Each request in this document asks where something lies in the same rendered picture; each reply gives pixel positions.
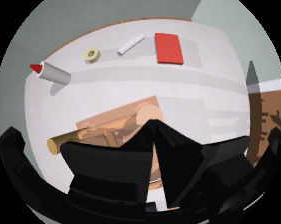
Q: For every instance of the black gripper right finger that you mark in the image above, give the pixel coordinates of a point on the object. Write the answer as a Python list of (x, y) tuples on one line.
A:
[(181, 164)]

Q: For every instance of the flat red rectangular block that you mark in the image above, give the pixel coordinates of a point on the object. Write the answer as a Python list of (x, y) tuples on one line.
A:
[(168, 49)]

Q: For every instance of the brown wooden stool legs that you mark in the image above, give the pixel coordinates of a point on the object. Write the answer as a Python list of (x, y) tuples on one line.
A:
[(145, 113)]

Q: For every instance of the beige tape roll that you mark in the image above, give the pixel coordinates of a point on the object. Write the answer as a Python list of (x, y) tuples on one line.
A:
[(95, 57)]

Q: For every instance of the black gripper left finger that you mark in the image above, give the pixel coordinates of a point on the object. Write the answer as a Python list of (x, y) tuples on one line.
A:
[(129, 163)]

